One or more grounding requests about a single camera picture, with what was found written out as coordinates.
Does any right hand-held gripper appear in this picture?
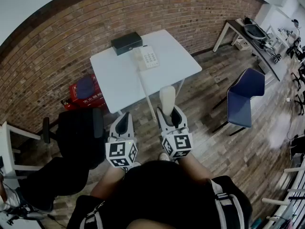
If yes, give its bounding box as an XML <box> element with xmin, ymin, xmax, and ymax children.
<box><xmin>156</xmin><ymin>105</ymin><xmax>193</xmax><ymax>161</ymax></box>

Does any white metal rack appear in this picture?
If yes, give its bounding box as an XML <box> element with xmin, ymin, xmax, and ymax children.
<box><xmin>261</xmin><ymin>165</ymin><xmax>305</xmax><ymax>229</ymax></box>

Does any grey round bowl-shaped device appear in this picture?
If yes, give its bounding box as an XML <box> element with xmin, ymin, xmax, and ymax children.
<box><xmin>244</xmin><ymin>23</ymin><xmax>267</xmax><ymax>39</ymax></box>

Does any white table leg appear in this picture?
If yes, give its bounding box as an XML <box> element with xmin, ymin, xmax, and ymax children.
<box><xmin>175</xmin><ymin>78</ymin><xmax>186</xmax><ymax>98</ymax></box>

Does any person's left forearm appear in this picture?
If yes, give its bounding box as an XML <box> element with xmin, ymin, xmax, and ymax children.
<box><xmin>90</xmin><ymin>165</ymin><xmax>127</xmax><ymax>200</ymax></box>

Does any white telephone handset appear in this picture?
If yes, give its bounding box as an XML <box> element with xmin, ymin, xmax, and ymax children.
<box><xmin>159</xmin><ymin>85</ymin><xmax>176</xmax><ymax>119</ymax></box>

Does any person's black shirt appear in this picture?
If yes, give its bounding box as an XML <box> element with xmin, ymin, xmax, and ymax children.
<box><xmin>73</xmin><ymin>160</ymin><xmax>254</xmax><ymax>229</ymax></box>

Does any small white storage box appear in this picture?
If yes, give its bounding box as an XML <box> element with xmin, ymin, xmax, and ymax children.
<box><xmin>234</xmin><ymin>39</ymin><xmax>251</xmax><ymax>51</ymax></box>

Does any dark blue cap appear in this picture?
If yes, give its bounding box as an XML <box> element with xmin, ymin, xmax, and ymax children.
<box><xmin>76</xmin><ymin>77</ymin><xmax>95</xmax><ymax>100</ymax></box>

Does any black bag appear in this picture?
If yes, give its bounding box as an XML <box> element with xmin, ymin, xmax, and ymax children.
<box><xmin>289</xmin><ymin>136</ymin><xmax>305</xmax><ymax>161</ymax></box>

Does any white desk telephone base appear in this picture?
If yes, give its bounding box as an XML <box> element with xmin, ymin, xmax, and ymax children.
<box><xmin>132</xmin><ymin>45</ymin><xmax>160</xmax><ymax>72</ymax></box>

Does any dark-topped desk with white legs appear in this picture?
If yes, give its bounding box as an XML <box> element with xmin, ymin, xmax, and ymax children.
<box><xmin>212</xmin><ymin>19</ymin><xmax>285</xmax><ymax>82</ymax></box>

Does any black metal box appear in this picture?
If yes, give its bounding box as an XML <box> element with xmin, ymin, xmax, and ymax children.
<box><xmin>111</xmin><ymin>31</ymin><xmax>143</xmax><ymax>56</ymax></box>

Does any person's right forearm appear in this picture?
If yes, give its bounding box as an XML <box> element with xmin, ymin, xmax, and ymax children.
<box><xmin>177</xmin><ymin>155</ymin><xmax>215</xmax><ymax>184</ymax></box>

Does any red fire extinguisher box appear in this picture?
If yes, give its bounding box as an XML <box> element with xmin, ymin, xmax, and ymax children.
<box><xmin>69</xmin><ymin>73</ymin><xmax>108</xmax><ymax>109</ymax></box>

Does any white side table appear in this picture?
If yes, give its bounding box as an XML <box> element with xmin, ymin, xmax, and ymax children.
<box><xmin>0</xmin><ymin>121</ymin><xmax>41</xmax><ymax>179</ymax></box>

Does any blue plastic chair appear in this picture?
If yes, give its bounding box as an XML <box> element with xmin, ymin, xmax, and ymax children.
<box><xmin>212</xmin><ymin>67</ymin><xmax>266</xmax><ymax>136</ymax></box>

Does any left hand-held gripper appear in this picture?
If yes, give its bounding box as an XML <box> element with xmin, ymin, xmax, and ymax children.
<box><xmin>105</xmin><ymin>112</ymin><xmax>139</xmax><ymax>169</ymax></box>

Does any red fire extinguisher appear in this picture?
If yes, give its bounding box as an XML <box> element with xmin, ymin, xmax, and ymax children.
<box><xmin>60</xmin><ymin>98</ymin><xmax>77</xmax><ymax>110</ymax></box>

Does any black office chair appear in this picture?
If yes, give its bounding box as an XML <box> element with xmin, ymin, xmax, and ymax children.
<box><xmin>42</xmin><ymin>107</ymin><xmax>106</xmax><ymax>169</ymax></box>

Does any grey backpack strap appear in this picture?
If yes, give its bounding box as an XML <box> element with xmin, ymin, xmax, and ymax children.
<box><xmin>79</xmin><ymin>200</ymin><xmax>106</xmax><ymax>229</ymax></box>
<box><xmin>209</xmin><ymin>178</ymin><xmax>246</xmax><ymax>229</ymax></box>

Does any black chair base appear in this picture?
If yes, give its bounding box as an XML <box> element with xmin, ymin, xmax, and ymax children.
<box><xmin>294</xmin><ymin>93</ymin><xmax>305</xmax><ymax>116</ymax></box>
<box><xmin>291</xmin><ymin>64</ymin><xmax>305</xmax><ymax>92</ymax></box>

